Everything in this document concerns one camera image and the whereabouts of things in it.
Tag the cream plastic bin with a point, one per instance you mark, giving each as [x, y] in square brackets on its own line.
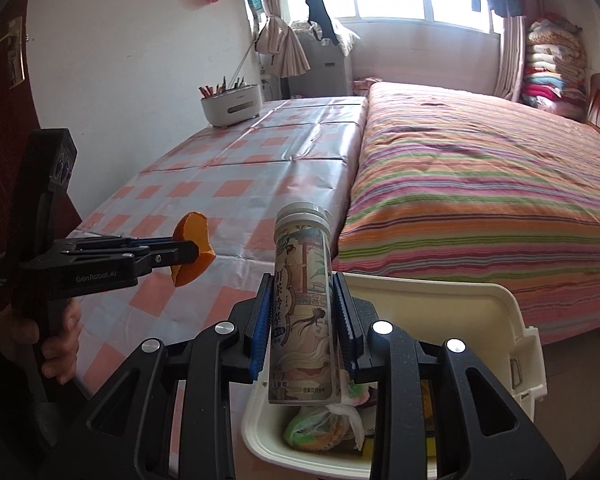
[455, 320]

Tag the black hanging garment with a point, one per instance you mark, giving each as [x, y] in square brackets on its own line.
[320, 10]

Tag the orange peel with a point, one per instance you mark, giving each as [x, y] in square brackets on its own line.
[195, 232]

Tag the dark red door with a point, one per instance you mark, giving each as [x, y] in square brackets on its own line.
[5, 135]

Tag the striped pink curtain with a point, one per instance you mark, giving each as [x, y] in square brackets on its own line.
[287, 50]
[512, 55]

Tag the printed drink bottle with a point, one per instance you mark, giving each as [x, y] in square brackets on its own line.
[302, 310]

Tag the striped bed sheet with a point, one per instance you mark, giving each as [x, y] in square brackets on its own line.
[480, 185]

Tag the green yellow sponge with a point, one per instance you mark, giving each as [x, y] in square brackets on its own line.
[429, 442]

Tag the green plastic bag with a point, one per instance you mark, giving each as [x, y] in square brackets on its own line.
[315, 430]

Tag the stack of folded quilts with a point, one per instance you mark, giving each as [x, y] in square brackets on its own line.
[552, 70]

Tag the white utensil holder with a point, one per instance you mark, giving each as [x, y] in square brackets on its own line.
[230, 107]

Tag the checked plastic tablecloth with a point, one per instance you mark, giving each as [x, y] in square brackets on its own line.
[255, 160]

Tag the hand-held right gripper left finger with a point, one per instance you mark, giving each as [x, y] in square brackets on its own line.
[260, 330]

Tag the pink cardboard box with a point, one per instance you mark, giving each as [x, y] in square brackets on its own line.
[362, 87]

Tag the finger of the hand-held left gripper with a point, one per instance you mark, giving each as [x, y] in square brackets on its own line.
[110, 241]
[170, 255]

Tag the grey air conditioner unit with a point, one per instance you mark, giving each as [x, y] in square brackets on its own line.
[325, 70]

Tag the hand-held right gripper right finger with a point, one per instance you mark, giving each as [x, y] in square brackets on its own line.
[345, 330]

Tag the bundle of chopsticks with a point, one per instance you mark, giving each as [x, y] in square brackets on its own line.
[207, 91]

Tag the person's left hand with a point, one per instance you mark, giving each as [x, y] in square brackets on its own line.
[62, 350]

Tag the floral cloth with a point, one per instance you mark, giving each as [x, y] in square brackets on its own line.
[347, 37]

